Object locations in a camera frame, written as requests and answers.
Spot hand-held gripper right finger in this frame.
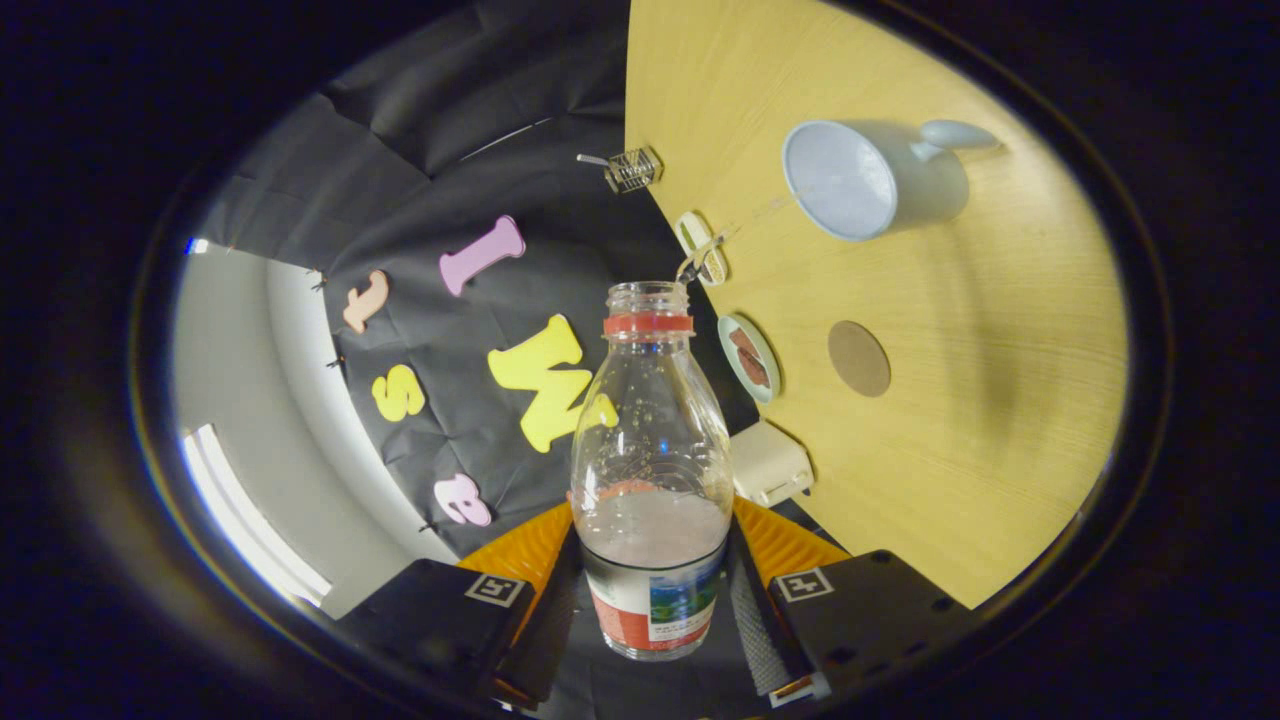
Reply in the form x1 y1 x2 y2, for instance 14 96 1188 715
727 497 976 709

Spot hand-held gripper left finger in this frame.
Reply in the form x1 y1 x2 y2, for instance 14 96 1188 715
335 502 581 711

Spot clear juice bottle red label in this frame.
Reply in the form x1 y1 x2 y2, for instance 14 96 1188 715
570 281 736 661

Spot round brown coaster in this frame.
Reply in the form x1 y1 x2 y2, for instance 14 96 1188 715
827 320 892 398

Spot white cup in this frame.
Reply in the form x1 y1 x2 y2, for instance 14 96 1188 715
781 119 1001 243

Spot white toaster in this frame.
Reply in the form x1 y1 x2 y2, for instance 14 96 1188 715
730 420 814 508

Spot wooden table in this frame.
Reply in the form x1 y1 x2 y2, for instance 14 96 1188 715
625 0 1131 611

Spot pale blue plate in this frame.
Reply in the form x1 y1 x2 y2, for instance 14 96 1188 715
717 314 782 404

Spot long ceiling light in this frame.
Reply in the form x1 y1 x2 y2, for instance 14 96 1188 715
180 423 333 601

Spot white divided grain dish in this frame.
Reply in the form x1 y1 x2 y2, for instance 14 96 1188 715
674 210 729 288

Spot black backdrop cloth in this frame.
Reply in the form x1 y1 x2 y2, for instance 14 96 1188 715
200 0 761 561

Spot wire mesh utensil holder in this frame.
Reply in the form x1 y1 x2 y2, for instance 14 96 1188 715
604 146 664 194

